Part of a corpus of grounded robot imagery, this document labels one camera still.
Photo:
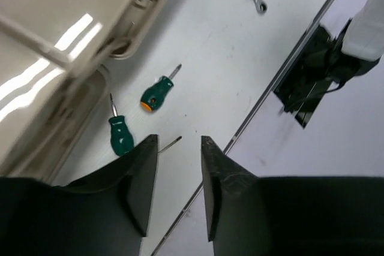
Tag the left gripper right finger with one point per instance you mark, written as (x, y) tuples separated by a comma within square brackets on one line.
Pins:
[(250, 215)]

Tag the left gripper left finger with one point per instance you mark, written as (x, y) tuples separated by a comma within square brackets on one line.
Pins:
[(103, 213)]

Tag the green orange stubby screwdriver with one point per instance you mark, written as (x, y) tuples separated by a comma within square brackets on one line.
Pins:
[(154, 96)]

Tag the beige plastic toolbox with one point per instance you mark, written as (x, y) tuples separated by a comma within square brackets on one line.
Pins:
[(52, 73)]

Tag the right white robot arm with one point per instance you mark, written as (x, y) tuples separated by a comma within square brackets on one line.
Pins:
[(363, 38)]

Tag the blue handled screwdriver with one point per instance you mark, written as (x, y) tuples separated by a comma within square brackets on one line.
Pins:
[(170, 144)]

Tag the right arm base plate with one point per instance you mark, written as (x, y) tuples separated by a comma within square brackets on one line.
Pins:
[(321, 68)]

